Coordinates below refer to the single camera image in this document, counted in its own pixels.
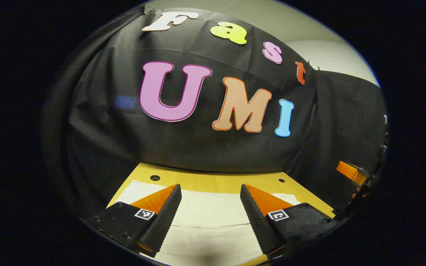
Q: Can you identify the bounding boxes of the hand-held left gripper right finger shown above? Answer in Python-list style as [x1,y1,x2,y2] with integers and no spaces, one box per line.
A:
[240,184,338,260]

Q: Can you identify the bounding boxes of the black backdrop cloth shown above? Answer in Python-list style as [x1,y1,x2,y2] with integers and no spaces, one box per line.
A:
[41,6,388,222]

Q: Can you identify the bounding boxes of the white jeans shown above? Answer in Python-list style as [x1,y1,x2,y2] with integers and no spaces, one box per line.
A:
[115,180,302,266]

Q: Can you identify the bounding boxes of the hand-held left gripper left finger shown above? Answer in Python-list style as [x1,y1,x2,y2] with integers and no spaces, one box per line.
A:
[82,184,182,258]

